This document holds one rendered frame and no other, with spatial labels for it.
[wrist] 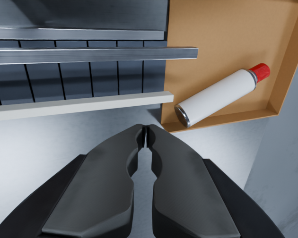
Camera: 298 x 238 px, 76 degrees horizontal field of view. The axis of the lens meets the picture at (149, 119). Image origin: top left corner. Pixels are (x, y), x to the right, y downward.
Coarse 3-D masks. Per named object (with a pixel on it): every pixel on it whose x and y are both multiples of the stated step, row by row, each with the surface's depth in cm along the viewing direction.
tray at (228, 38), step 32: (192, 0) 31; (224, 0) 33; (256, 0) 35; (288, 0) 38; (192, 32) 34; (224, 32) 36; (256, 32) 38; (288, 32) 41; (192, 64) 37; (224, 64) 39; (256, 64) 42; (288, 64) 43; (256, 96) 47; (192, 128) 39
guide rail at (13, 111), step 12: (108, 96) 27; (120, 96) 27; (132, 96) 27; (144, 96) 28; (156, 96) 28; (168, 96) 29; (0, 108) 22; (12, 108) 23; (24, 108) 23; (36, 108) 23; (48, 108) 23; (60, 108) 24; (72, 108) 24; (84, 108) 25; (96, 108) 26; (108, 108) 26
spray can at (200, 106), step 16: (224, 80) 38; (240, 80) 37; (256, 80) 39; (192, 96) 38; (208, 96) 36; (224, 96) 36; (240, 96) 38; (176, 112) 40; (192, 112) 36; (208, 112) 37
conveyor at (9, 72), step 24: (0, 72) 23; (24, 72) 24; (48, 72) 25; (72, 72) 26; (96, 72) 27; (120, 72) 28; (144, 72) 29; (0, 96) 24; (24, 96) 25; (48, 96) 26; (72, 96) 27; (96, 96) 28
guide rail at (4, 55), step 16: (0, 48) 16; (16, 48) 16; (32, 48) 17; (48, 48) 17; (64, 48) 17; (80, 48) 18; (96, 48) 18; (112, 48) 19; (128, 48) 19; (144, 48) 20; (160, 48) 20; (176, 48) 21; (192, 48) 21; (0, 64) 16
